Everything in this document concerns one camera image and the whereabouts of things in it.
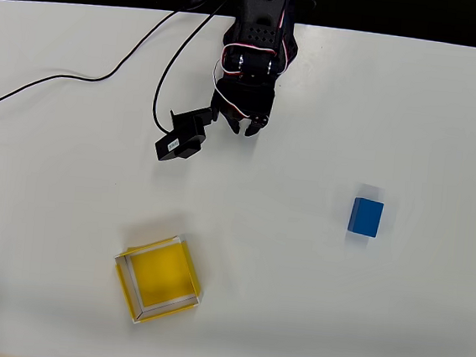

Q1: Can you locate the blue rectangular block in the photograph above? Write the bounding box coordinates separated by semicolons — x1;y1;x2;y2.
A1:
347;196;385;239

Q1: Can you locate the yellow cardboard box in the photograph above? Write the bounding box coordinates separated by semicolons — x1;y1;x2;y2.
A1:
107;227;209;331

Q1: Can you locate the black webcam on mount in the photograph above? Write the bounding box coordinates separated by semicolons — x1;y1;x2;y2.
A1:
152;102;220;168

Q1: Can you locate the red white servo wire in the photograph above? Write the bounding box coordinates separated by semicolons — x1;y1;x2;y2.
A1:
208;39;278;122

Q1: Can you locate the black camera cable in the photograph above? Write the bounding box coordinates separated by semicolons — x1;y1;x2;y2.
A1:
0;0;239;143

